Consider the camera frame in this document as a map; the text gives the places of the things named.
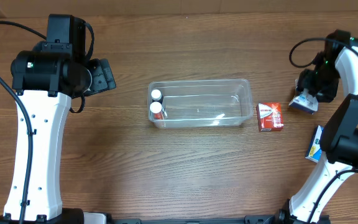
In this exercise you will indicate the black bottle white cap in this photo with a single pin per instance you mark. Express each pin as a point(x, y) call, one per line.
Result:
point(156, 95)

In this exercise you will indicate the white blue medicine box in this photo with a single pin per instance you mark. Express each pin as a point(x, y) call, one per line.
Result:
point(304, 101)

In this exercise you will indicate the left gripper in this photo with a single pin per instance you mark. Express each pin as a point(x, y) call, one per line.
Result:
point(103, 76)

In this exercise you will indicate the orange bottle white cap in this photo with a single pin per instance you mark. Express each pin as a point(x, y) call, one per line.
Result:
point(157, 111)

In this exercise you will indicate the clear plastic container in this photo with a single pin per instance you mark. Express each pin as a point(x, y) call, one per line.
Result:
point(202, 103)

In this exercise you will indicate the blue yellow VapoDrops box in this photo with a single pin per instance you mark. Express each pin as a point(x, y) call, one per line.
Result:
point(314, 151)

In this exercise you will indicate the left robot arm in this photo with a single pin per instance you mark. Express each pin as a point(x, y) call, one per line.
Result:
point(45, 80)

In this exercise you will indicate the red medicine box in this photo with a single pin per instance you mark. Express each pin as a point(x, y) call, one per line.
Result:
point(269, 116)

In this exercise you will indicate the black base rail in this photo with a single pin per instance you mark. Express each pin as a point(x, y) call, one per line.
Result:
point(194, 221)

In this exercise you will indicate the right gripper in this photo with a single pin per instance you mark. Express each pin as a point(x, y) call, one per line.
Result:
point(308, 86)

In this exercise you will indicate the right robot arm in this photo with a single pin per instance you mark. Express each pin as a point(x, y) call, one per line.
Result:
point(336, 65)

